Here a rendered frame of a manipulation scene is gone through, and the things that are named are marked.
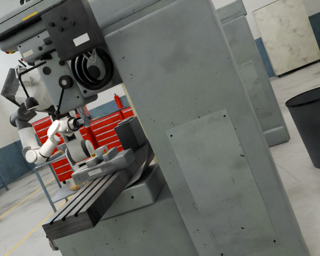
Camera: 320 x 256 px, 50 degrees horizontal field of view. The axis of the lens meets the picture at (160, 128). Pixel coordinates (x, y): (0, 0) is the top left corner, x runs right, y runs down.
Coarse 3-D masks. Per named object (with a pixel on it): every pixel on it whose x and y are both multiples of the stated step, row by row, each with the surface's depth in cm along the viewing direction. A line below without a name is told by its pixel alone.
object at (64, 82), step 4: (64, 76) 176; (68, 76) 177; (60, 80) 177; (64, 80) 177; (68, 80) 176; (72, 80) 178; (60, 84) 178; (64, 84) 177; (68, 84) 177; (72, 84) 179; (64, 88) 178; (60, 96) 179; (60, 100) 180; (60, 104) 181; (56, 112) 181
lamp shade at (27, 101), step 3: (27, 99) 191; (30, 99) 191; (33, 99) 192; (24, 102) 193; (27, 102) 191; (30, 102) 191; (33, 102) 191; (36, 102) 193; (27, 105) 191; (30, 105) 191; (33, 105) 191; (36, 105) 192; (27, 108) 192; (30, 108) 197
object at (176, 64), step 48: (192, 0) 146; (144, 48) 154; (192, 48) 150; (144, 96) 160; (192, 96) 155; (240, 96) 150; (192, 144) 160; (240, 144) 155; (192, 192) 165; (240, 192) 160; (192, 240) 173; (240, 240) 166; (288, 240) 161
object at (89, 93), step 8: (104, 48) 178; (88, 64) 173; (96, 64) 172; (88, 72) 174; (96, 72) 173; (104, 72) 172; (112, 80) 174; (120, 80) 184; (80, 88) 177; (104, 88) 175; (88, 96) 178
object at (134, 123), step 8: (128, 120) 239; (136, 120) 250; (120, 128) 237; (128, 128) 236; (136, 128) 244; (120, 136) 238; (128, 136) 237; (136, 136) 238; (144, 136) 255; (128, 144) 238; (136, 144) 237
